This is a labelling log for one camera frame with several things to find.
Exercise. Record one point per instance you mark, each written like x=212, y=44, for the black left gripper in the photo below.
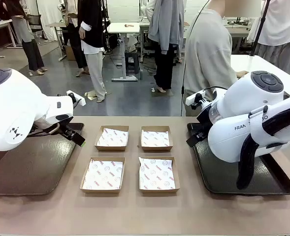
x=67, y=130

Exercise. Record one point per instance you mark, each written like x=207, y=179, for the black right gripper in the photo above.
x=203, y=120

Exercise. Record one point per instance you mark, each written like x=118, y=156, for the kraft cardboard donut box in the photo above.
x=157, y=148
x=111, y=148
x=159, y=191
x=101, y=191

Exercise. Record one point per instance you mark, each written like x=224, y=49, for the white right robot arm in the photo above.
x=245, y=105

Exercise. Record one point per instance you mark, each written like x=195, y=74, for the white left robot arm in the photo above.
x=11, y=110

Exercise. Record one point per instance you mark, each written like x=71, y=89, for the large black serving tray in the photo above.
x=221, y=177

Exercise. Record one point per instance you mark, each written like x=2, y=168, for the dark brown serving tray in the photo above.
x=36, y=167

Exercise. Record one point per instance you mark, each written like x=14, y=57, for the person right hand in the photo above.
x=242, y=74

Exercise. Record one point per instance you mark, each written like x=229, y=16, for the gold foil sheet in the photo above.
x=91, y=95

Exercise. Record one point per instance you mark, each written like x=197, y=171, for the person in beige sweater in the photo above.
x=206, y=61

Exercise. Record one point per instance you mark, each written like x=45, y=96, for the brown cardboard carton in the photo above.
x=69, y=52

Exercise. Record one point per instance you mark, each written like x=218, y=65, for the black step stool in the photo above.
x=131, y=61

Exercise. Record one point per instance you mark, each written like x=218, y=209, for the person beige top black trousers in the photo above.
x=73, y=44

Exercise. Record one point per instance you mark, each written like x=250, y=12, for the person grey top dark trousers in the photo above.
x=31, y=49

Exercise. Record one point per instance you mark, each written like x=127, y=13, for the large white table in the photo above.
x=270, y=66

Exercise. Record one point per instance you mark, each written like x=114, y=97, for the person black jacket beige trousers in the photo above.
x=93, y=29

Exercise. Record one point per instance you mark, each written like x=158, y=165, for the person grey cardigan black trousers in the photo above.
x=164, y=29

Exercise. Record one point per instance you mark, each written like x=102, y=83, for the wooden top table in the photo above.
x=56, y=24

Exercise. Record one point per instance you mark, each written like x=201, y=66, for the white standing desk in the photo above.
x=123, y=28

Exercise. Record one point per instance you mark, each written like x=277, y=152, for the black stand pole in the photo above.
x=258, y=34

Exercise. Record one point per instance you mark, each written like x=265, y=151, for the black office chair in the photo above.
x=35, y=22

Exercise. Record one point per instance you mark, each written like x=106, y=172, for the person in white shirt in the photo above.
x=280, y=24

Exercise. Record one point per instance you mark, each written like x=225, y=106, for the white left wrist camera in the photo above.
x=79, y=101

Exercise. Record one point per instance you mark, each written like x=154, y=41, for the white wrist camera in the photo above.
x=79, y=101
x=192, y=98

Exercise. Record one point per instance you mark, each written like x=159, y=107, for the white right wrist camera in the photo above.
x=192, y=98

